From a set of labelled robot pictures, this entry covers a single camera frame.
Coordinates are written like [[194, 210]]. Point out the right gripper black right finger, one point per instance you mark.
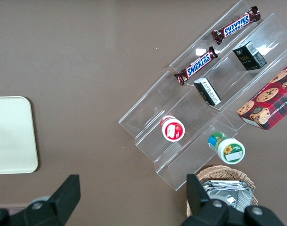
[[204, 212]]

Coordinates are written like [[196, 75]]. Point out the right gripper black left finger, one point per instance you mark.
[[60, 204]]

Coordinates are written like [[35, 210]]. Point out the light wicker basket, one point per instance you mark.
[[228, 171]]

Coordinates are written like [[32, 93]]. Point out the cream plastic tray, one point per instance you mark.
[[11, 136]]

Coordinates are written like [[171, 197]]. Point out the silver foil packet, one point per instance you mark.
[[230, 193]]

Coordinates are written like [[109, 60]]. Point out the green lidded yoghurt cup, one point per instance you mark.
[[228, 149]]

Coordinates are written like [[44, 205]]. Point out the red lidded yoghurt cup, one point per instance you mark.
[[172, 129]]

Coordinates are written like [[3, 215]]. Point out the small black carton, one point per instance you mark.
[[207, 92], [249, 56]]

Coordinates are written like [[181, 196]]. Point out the clear acrylic stepped display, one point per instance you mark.
[[157, 101]]

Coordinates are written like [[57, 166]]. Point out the red tartan cookie box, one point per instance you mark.
[[268, 101]]

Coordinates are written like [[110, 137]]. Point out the Snickers chocolate bar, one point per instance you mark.
[[235, 25], [196, 66]]

